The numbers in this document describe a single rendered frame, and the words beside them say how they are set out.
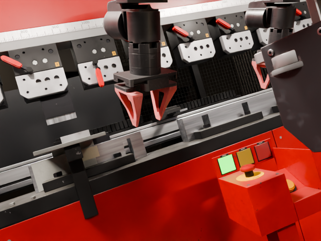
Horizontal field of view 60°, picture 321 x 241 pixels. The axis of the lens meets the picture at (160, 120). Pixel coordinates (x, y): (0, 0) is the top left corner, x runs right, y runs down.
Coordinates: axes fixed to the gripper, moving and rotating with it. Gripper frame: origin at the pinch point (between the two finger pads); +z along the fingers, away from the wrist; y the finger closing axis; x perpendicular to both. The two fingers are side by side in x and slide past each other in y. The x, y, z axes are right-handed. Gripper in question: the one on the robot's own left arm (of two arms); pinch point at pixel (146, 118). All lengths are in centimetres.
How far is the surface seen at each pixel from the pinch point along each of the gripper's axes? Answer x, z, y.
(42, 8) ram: -63, -20, -1
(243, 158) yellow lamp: -0.4, 21.3, -33.7
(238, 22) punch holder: -39, -14, -75
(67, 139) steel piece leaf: -33.8, 15.6, 6.0
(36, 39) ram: -59, -11, 4
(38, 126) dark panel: -98, 35, 1
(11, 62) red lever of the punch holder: -54, -5, 13
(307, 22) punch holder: -28, -13, -113
